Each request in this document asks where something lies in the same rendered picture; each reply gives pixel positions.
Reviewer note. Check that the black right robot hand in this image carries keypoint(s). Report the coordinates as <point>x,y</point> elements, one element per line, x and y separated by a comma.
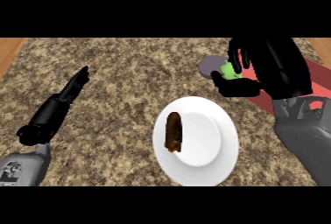
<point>275,67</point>

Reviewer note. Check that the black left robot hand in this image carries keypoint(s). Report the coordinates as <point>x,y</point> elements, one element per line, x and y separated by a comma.
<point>48,114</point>

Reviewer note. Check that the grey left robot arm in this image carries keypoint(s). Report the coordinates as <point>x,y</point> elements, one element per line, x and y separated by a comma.
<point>24,169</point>

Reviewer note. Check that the dark brown eggplant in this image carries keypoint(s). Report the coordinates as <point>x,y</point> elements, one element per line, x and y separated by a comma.
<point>173,132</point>

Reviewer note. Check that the white round plate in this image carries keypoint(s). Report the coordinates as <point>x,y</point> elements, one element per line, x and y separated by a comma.
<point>196,141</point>

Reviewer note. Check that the bright green object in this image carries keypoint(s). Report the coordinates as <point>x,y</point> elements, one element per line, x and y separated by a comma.
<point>230,71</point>

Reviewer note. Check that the red flat mat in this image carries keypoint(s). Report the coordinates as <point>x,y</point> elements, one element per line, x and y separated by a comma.
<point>318,81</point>

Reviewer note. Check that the grey round object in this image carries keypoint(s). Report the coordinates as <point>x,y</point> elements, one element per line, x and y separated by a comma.
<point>212,65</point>

